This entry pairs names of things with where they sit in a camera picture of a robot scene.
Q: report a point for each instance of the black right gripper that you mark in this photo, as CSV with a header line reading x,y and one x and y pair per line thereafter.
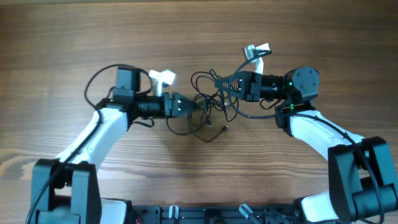
x,y
249,86

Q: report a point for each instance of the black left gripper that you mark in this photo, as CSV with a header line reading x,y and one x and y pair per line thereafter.
x,y
175,109

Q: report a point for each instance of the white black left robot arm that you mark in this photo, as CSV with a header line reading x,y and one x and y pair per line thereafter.
x,y
65,189

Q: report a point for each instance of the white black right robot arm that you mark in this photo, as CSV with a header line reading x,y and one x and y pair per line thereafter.
x,y
362,179

